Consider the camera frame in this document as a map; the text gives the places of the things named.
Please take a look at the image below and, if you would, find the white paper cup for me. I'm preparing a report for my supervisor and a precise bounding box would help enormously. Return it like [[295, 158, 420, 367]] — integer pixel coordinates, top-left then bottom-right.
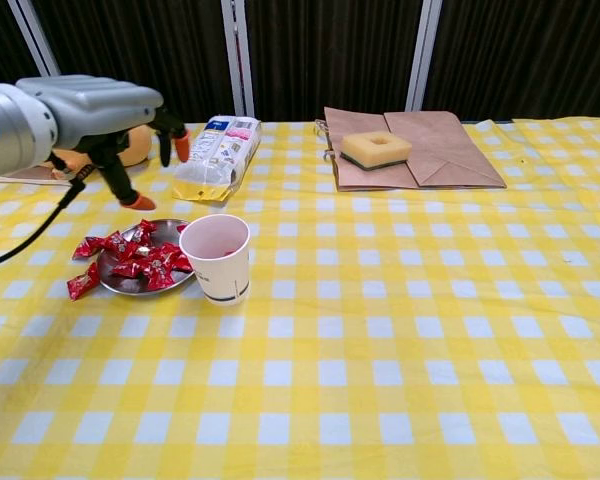
[[178, 213, 252, 307]]

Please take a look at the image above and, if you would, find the white plastic food package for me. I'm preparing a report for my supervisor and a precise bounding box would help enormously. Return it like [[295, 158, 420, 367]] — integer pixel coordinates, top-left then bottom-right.
[[172, 115, 263, 203]]

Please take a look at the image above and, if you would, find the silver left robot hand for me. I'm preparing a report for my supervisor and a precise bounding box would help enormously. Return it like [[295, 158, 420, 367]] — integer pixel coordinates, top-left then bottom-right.
[[14, 74, 192, 212]]

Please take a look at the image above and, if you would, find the yellow white checkered tablecloth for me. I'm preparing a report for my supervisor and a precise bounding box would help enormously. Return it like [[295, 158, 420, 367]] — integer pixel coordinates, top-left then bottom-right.
[[0, 117, 600, 480]]

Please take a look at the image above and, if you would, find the yellow plush animal toy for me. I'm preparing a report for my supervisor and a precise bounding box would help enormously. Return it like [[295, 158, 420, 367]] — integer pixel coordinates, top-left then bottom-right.
[[52, 124, 153, 181]]

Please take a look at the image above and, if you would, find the brown paper bag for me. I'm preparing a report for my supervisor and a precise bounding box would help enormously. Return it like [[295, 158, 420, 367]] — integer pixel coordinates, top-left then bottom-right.
[[314, 106, 508, 193]]

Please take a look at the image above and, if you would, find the grey metal frame post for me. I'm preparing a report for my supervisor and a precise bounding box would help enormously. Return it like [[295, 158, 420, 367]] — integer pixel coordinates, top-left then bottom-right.
[[220, 0, 256, 118], [405, 0, 444, 113], [7, 0, 61, 81]]

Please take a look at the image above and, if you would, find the yellow sponge with hole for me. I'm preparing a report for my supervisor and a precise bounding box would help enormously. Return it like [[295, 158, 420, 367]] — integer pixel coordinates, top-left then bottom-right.
[[339, 130, 413, 171]]

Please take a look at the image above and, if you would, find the round metal plate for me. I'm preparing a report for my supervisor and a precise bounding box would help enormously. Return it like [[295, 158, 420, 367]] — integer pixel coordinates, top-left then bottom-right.
[[95, 218, 196, 297]]

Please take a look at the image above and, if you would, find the black pleated curtain panel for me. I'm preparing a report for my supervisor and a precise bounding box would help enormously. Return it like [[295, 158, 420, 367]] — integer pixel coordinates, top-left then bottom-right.
[[423, 0, 600, 121], [32, 0, 237, 125], [244, 0, 425, 123], [0, 0, 51, 86]]

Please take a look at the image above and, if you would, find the brown spiral notebook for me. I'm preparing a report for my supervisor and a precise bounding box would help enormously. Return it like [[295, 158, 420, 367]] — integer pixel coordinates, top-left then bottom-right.
[[0, 164, 76, 187]]

